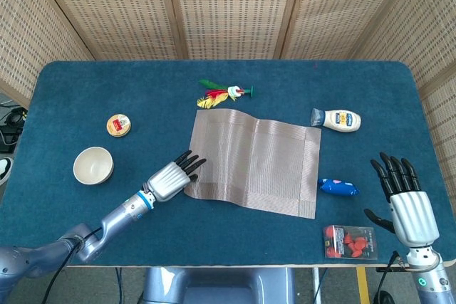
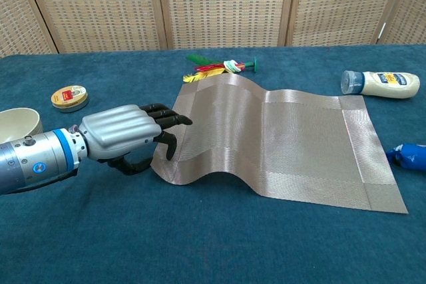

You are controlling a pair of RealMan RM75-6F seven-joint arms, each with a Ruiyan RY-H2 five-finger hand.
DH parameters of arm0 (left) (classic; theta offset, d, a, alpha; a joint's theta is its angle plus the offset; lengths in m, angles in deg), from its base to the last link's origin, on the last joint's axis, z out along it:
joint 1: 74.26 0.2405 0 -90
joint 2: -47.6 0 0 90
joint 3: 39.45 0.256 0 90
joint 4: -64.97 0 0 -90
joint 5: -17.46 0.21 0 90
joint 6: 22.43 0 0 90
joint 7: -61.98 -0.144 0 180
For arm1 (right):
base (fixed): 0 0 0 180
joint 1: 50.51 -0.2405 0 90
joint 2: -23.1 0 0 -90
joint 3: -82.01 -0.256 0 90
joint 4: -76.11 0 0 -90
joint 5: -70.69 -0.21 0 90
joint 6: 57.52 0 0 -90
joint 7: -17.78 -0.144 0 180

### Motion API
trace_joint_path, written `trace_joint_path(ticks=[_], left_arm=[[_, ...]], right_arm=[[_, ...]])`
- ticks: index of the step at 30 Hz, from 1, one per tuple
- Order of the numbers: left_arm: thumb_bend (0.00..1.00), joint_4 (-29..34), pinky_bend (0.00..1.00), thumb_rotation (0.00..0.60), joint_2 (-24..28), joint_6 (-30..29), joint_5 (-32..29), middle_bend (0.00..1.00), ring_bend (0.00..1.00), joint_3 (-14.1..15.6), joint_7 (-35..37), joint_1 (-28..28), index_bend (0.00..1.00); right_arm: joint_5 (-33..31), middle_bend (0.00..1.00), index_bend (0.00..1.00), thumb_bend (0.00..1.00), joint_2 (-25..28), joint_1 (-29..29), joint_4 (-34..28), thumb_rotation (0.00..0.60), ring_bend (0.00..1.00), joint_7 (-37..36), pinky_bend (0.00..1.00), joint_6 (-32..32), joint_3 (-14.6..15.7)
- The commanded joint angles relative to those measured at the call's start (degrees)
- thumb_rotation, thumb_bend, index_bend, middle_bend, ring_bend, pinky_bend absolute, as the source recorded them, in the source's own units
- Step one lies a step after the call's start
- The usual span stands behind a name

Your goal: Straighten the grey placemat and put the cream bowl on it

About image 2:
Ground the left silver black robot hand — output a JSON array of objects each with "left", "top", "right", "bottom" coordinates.
[{"left": 68, "top": 102, "right": 194, "bottom": 177}]

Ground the white ceramic bowl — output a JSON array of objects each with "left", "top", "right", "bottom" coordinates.
[{"left": 0, "top": 107, "right": 44, "bottom": 145}]

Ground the beige woven placemat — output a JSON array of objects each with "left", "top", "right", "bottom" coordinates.
[{"left": 149, "top": 74, "right": 409, "bottom": 214}]

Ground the round tin with yellow lid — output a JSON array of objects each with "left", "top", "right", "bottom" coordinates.
[{"left": 51, "top": 84, "right": 90, "bottom": 114}]

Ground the colourful feather shuttlecock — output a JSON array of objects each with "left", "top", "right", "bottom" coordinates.
[{"left": 182, "top": 55, "right": 260, "bottom": 84}]

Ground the blue felt table cover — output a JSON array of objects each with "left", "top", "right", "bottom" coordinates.
[{"left": 0, "top": 44, "right": 426, "bottom": 284}]

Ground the woven folding screen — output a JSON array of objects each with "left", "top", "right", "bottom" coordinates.
[{"left": 0, "top": 0, "right": 426, "bottom": 59}]

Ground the mayonnaise squeeze bottle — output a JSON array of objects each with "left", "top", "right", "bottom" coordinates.
[{"left": 339, "top": 70, "right": 421, "bottom": 100}]

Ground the blue snack packet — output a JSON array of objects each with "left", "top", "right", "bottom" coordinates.
[{"left": 385, "top": 142, "right": 426, "bottom": 174}]

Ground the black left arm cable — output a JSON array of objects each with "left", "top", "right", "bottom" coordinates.
[{"left": 5, "top": 169, "right": 79, "bottom": 196}]

